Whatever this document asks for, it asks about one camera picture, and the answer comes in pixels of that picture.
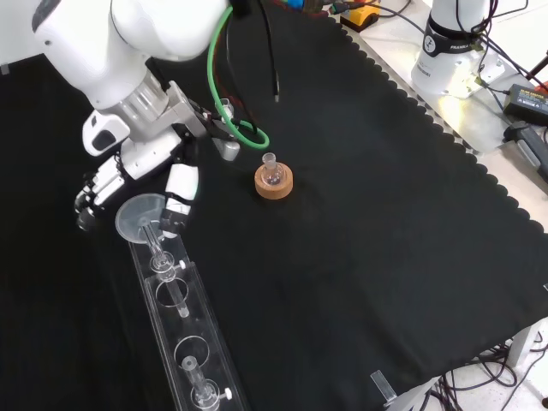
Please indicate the black handheld device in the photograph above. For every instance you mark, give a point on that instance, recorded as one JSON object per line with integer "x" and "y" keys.
{"x": 528, "y": 145}

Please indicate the yellow stop button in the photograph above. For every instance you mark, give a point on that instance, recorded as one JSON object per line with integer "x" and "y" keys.
{"x": 359, "y": 17}

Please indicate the round-bottom glass flask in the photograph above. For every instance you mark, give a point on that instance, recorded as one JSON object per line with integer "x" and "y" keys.
{"x": 271, "y": 164}

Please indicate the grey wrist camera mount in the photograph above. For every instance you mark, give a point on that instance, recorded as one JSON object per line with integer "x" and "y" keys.
{"x": 184, "y": 109}

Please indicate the translucent plastic funnel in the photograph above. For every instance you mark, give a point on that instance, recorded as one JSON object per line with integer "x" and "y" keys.
{"x": 135, "y": 214}

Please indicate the clear acrylic funnel stand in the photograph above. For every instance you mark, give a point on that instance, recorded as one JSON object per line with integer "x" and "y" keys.
{"x": 192, "y": 308}

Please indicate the white table leg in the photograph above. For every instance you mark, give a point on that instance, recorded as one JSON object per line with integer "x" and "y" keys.
{"x": 528, "y": 342}

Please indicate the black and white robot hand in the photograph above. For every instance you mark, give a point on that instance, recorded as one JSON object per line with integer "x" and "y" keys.
{"x": 145, "y": 156}

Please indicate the black power adapter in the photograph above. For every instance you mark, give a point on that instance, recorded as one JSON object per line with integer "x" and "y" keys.
{"x": 526, "y": 100}

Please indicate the clear cloth clip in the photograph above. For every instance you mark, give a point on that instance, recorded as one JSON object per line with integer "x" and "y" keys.
{"x": 4, "y": 68}
{"x": 382, "y": 385}

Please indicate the black bench cloth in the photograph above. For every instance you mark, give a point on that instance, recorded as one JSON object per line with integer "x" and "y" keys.
{"x": 364, "y": 214}

